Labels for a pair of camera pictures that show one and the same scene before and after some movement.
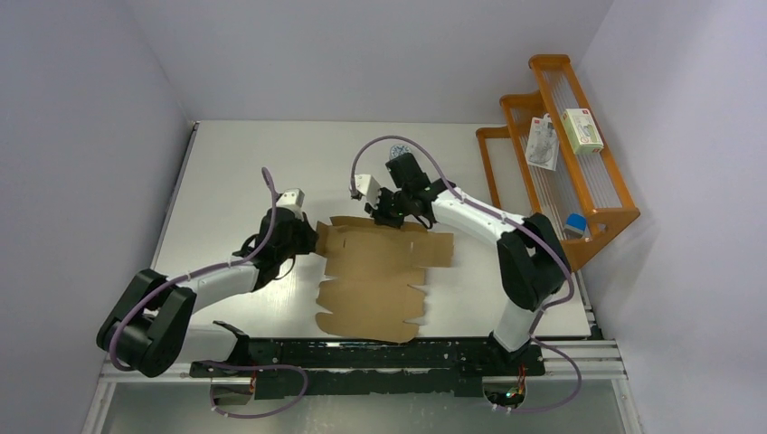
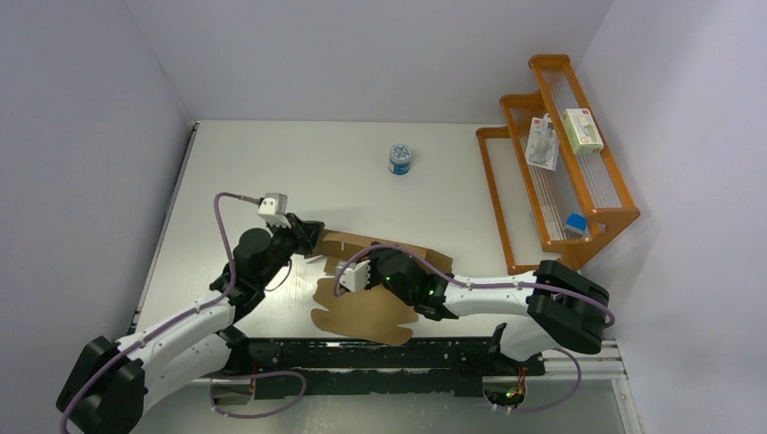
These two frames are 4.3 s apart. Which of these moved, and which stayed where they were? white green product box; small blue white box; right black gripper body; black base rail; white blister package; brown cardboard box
Moved: brown cardboard box; right black gripper body
Stayed: white blister package; white green product box; small blue white box; black base rail
